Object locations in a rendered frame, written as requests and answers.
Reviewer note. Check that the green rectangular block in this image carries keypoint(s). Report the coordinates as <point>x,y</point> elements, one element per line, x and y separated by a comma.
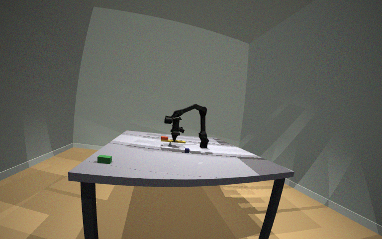
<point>104,159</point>

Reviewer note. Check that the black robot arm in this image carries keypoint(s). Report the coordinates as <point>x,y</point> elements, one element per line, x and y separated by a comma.
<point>202,111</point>

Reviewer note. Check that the yellow bar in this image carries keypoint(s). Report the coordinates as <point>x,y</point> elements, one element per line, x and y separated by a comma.
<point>166,140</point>

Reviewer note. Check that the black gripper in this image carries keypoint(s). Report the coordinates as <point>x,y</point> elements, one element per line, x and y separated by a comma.
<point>174,131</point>

